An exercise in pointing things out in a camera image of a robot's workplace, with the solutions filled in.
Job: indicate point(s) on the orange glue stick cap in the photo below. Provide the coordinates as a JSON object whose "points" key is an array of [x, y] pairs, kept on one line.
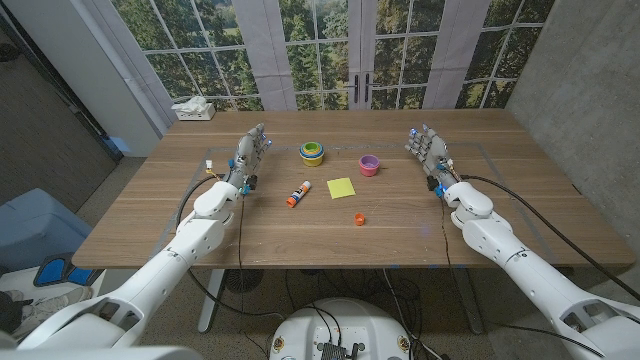
{"points": [[359, 219]]}

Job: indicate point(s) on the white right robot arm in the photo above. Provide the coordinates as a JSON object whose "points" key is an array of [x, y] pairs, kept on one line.
{"points": [[500, 245]]}

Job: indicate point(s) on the blue black foot pedal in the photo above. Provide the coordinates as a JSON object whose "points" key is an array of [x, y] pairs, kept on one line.
{"points": [[55, 270]]}

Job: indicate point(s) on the dark table leg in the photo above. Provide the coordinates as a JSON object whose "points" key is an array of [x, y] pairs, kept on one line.
{"points": [[470, 305]]}

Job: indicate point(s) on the grey white sneaker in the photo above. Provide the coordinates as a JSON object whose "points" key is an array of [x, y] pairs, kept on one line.
{"points": [[55, 302]]}

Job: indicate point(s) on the stacked yellow blue green cups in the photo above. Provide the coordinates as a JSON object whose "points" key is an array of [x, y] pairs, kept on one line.
{"points": [[312, 155]]}

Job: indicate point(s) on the white table leg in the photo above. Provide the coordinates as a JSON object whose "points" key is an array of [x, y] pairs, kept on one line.
{"points": [[212, 295]]}

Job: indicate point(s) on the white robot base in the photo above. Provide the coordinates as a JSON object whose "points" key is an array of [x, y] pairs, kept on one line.
{"points": [[340, 325]]}

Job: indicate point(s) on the white tissue box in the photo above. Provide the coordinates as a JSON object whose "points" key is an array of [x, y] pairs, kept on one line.
{"points": [[196, 112]]}

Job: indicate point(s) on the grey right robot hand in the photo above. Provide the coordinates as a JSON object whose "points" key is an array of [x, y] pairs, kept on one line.
{"points": [[433, 152]]}

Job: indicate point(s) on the yellow sticky note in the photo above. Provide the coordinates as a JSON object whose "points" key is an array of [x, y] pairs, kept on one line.
{"points": [[341, 188]]}

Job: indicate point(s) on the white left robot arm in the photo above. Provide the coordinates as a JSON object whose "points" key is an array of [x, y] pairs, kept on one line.
{"points": [[190, 245]]}

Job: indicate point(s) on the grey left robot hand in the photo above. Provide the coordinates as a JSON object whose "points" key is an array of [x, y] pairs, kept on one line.
{"points": [[246, 155]]}

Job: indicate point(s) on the black round floor fan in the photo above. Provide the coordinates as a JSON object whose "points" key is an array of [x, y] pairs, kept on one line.
{"points": [[243, 281]]}

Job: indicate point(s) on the white orange glue stick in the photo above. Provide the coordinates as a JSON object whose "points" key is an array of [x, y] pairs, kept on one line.
{"points": [[298, 194]]}

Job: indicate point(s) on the pink cup purple inside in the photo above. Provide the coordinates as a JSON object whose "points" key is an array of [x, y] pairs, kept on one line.
{"points": [[369, 167]]}

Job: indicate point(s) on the printed window garden backdrop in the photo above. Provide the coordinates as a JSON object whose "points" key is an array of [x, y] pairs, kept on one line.
{"points": [[320, 50]]}

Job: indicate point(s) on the white robot torso edge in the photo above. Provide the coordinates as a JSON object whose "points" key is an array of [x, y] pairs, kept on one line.
{"points": [[100, 354]]}

